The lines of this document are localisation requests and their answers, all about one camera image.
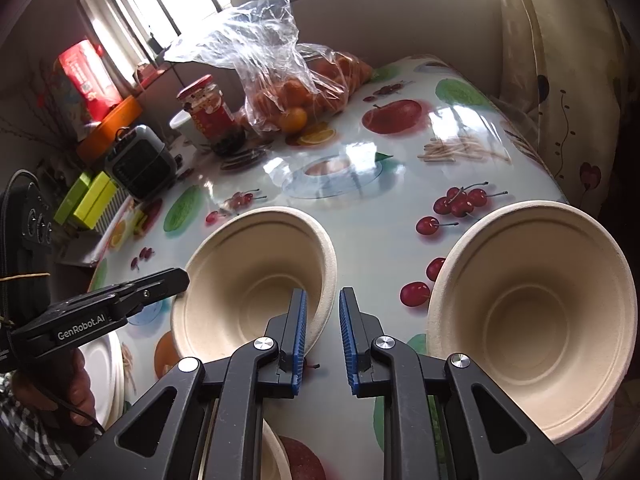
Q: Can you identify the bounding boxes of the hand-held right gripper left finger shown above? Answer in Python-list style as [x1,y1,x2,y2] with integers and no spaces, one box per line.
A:
[62,287,308,480]

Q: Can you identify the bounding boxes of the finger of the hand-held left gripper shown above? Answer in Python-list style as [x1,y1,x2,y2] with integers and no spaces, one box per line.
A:
[90,267,191,320]

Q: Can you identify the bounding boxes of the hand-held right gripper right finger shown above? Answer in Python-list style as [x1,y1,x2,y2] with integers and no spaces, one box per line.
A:
[339,287,583,480]

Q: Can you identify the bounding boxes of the white paper plate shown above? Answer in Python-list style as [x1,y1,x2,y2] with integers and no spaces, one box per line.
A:
[112,342,127,418]
[80,330,122,427]
[107,335,124,423]

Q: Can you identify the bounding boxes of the beige paper bowl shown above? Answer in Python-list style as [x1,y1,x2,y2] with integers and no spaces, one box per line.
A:
[427,200,631,443]
[170,206,338,361]
[260,419,294,480]

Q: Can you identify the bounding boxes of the person's left forearm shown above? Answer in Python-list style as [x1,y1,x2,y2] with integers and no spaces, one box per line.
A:
[0,390,101,480]

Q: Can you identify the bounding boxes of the person's left hand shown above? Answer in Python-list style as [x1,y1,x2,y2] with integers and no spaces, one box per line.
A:
[11,347,97,428]

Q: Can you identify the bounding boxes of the striped tray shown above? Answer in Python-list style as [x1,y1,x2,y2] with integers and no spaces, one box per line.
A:
[95,185,133,236]

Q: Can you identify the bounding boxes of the large green box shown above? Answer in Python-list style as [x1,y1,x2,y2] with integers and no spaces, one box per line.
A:
[72,171,118,231]

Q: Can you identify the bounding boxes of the fruit print glossy tablecloth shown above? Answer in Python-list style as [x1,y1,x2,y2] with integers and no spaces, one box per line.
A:
[87,55,616,480]

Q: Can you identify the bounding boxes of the flat green box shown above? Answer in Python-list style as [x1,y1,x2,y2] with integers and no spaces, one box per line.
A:
[54,170,96,226]

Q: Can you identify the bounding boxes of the small grey desk heater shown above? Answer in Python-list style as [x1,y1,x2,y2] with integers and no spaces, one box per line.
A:
[104,125,178,201]

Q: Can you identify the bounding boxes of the white plastic tub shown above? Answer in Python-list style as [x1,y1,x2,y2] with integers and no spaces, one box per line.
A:
[169,110,211,151]

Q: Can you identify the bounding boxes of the orange box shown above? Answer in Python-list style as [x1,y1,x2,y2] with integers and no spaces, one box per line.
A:
[75,95,143,161]

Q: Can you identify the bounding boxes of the red label glass jar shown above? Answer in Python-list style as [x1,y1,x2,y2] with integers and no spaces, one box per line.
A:
[176,75,247,156]

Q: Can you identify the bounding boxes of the dried branches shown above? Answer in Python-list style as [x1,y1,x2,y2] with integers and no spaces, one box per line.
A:
[0,70,76,151]

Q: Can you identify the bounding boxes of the red cartoon print gift bag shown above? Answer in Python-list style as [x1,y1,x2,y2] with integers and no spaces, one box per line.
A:
[52,40,123,141]

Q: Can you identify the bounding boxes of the pile of oranges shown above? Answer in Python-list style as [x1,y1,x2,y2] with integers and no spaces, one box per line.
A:
[240,52,373,133]

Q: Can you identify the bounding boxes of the clear plastic bag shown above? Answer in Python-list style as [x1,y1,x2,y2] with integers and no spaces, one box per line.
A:
[165,0,373,136]

